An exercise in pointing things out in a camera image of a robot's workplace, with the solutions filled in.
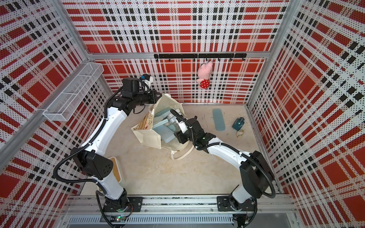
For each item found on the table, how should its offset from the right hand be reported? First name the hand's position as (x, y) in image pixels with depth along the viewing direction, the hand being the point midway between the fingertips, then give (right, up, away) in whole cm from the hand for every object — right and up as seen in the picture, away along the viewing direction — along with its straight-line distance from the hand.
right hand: (180, 131), depth 83 cm
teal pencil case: (+29, +7, +28) cm, 41 cm away
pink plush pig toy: (+16, +38, +11) cm, 43 cm away
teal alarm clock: (+40, +4, +16) cm, 43 cm away
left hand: (-9, +21, -6) cm, 23 cm away
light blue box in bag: (-10, -2, +10) cm, 14 cm away
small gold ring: (+42, -3, +18) cm, 46 cm away
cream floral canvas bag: (-20, +1, -4) cm, 20 cm away
